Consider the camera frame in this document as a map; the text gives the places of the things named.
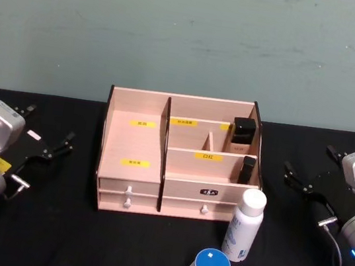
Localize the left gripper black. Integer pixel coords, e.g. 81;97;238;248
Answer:
0;99;80;188

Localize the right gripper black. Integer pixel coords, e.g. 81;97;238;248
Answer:
275;138;355;234

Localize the black lipstick tube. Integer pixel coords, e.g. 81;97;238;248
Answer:
236;154;258;187

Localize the black-capped foundation bottle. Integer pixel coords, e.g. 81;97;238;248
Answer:
229;115;258;157

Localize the shallow wooden drawer white knob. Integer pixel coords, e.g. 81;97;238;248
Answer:
95;189;160;220
96;174;161;202

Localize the pale wooden desk organizer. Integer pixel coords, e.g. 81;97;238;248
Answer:
91;79;275;236

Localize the white spray bottle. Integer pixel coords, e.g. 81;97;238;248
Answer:
219;185;270;266

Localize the black table cloth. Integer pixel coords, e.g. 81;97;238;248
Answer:
0;78;355;266

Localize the wide wooden drawer white knob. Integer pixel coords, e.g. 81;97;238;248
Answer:
159;193;238;225

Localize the right gripper thin dark cable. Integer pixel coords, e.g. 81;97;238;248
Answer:
311;215;350;266

